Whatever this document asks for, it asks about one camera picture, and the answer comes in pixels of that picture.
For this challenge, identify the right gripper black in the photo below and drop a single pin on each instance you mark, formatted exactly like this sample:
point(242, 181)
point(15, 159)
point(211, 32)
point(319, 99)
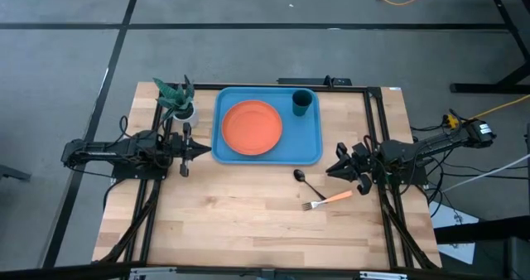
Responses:
point(364, 164)

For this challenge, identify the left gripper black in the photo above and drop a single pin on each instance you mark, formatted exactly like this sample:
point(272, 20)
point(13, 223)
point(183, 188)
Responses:
point(186, 147)

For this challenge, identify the black spoon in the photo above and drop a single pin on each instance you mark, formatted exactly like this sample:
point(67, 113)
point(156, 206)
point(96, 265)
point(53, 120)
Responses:
point(299, 175)

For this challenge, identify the orange plate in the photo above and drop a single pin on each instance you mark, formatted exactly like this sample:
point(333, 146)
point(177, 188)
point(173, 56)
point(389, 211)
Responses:
point(251, 127)

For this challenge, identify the dark teal cup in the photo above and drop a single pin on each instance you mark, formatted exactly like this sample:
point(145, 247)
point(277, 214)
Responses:
point(302, 104)

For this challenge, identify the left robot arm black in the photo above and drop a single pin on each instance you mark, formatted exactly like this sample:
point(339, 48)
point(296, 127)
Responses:
point(103, 149)

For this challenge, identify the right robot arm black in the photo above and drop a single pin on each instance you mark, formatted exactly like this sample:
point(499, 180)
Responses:
point(435, 143)

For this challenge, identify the blue plastic tray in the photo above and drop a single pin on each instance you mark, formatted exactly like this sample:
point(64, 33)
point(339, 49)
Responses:
point(302, 143)

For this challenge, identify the white plant pot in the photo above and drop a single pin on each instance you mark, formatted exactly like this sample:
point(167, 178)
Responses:
point(191, 118)

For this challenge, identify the green leafy plant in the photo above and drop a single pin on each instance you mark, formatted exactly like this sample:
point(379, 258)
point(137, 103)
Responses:
point(178, 98)

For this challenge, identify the black bar device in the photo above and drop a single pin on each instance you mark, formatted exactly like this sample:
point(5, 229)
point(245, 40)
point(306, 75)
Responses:
point(306, 81)

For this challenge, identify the yellow plug connector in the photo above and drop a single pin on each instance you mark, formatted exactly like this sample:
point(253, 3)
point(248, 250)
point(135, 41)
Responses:
point(451, 122)

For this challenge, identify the white paper sheet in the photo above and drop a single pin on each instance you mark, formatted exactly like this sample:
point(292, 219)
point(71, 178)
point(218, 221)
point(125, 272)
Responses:
point(451, 220)

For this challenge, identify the black floor stand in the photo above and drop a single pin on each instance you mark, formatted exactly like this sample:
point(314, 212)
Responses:
point(488, 88)

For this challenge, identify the black crossbar with silver brackets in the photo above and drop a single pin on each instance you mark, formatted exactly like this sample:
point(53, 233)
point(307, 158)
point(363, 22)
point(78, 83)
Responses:
point(62, 271)

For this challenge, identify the grey furniture leg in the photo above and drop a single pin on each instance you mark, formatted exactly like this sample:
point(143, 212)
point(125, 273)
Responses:
point(12, 173)

